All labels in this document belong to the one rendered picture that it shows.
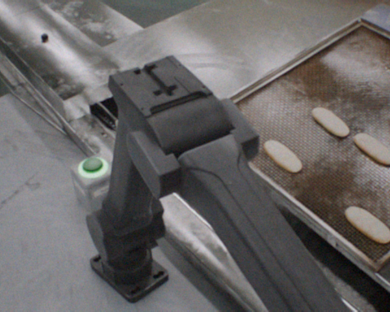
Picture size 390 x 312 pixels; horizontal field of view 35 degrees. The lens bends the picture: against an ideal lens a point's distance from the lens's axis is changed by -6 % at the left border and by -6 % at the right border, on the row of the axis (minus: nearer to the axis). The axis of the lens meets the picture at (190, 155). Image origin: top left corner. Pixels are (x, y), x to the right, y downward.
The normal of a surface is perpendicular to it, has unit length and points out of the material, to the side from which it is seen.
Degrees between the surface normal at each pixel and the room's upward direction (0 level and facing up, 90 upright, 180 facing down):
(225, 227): 87
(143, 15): 0
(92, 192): 90
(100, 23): 0
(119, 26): 0
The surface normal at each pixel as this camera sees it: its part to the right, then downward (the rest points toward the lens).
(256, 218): 0.09, -0.61
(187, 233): -0.05, -0.78
